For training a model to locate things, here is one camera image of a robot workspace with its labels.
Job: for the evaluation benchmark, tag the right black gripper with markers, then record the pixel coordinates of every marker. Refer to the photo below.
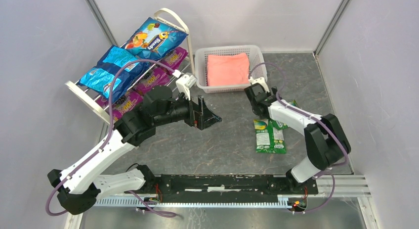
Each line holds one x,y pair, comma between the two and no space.
252,94

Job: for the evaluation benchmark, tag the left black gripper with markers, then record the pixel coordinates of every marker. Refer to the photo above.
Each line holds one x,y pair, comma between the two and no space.
197,112

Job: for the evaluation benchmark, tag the green candy bag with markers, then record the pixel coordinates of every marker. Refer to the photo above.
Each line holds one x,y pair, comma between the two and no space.
279,111
269,136

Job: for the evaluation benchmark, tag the purple candy bag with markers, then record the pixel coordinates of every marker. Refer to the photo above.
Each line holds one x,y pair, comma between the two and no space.
151,80
173,60
125,104

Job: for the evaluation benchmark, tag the blue candy bag with fruits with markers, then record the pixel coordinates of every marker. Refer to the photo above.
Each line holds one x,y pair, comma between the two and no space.
154,40

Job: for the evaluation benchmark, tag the blue candy bag back side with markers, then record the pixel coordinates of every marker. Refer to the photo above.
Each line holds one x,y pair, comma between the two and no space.
99,77

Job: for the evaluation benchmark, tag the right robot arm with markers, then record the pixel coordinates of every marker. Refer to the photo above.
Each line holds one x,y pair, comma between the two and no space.
326,143

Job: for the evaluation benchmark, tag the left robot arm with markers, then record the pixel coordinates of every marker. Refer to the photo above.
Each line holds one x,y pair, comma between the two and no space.
78,187

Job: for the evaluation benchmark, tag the cream metal shelf rack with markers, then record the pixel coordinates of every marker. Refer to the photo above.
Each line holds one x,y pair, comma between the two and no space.
101,106

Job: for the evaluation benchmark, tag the white plastic basket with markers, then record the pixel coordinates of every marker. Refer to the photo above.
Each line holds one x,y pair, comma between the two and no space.
253,53

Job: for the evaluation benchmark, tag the pink folded cloth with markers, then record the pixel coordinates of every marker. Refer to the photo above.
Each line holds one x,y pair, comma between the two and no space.
227,70

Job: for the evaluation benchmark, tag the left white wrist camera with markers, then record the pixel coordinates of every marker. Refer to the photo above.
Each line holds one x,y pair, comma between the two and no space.
184,82

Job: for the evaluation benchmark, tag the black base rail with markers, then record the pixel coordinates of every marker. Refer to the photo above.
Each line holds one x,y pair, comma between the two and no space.
225,188

